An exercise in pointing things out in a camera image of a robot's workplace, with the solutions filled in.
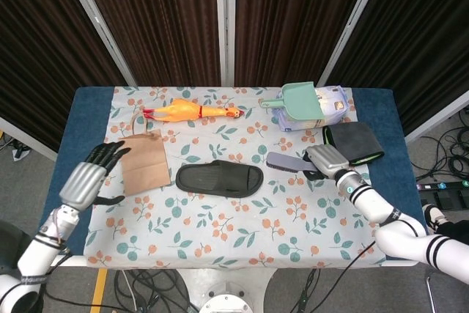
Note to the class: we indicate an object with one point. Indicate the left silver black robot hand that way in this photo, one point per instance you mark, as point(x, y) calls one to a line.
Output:
point(80, 184)

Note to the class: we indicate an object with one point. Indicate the grey green folded cloth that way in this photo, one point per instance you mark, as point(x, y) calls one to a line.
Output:
point(355, 140)

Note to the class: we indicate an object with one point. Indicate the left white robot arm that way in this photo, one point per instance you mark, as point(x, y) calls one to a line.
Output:
point(36, 254)

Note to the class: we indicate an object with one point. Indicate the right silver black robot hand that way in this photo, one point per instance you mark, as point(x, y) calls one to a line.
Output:
point(328, 161)

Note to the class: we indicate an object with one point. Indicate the black slipper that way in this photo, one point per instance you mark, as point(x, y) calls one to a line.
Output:
point(216, 179)

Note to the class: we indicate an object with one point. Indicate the white black sneaker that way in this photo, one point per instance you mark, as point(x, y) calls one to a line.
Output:
point(434, 216)

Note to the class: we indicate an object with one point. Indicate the yellow rubber chicken toy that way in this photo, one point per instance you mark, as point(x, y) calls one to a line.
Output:
point(183, 110)

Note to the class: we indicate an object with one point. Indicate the black trouser leg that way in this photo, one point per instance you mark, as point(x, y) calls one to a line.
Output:
point(456, 232)

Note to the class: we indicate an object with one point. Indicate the black floor pedal box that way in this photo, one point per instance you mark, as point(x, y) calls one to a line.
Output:
point(447, 199)

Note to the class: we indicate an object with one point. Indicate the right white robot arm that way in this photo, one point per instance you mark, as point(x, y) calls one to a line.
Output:
point(399, 232)

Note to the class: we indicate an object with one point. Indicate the blue table cover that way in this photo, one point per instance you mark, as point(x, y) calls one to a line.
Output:
point(73, 122)

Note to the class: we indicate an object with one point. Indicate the brown paper bag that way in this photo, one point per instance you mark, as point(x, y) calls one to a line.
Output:
point(146, 166)

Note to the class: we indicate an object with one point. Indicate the white table pedestal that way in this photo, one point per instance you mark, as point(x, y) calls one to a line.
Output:
point(187, 283)

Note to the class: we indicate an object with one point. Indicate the dark brown partition panel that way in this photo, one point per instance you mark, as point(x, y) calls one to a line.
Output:
point(36, 52)
point(414, 34)
point(157, 23)
point(293, 23)

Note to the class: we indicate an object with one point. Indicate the green plastic dustpan scoop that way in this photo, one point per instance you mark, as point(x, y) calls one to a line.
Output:
point(302, 102)

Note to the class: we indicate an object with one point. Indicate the white round base disc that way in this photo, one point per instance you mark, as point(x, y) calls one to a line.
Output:
point(227, 305)

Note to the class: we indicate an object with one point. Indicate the purple plastic-wrapped pack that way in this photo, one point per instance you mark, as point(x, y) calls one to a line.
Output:
point(333, 106)

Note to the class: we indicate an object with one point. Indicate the floral patterned tablecloth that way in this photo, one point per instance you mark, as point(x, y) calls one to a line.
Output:
point(220, 225)

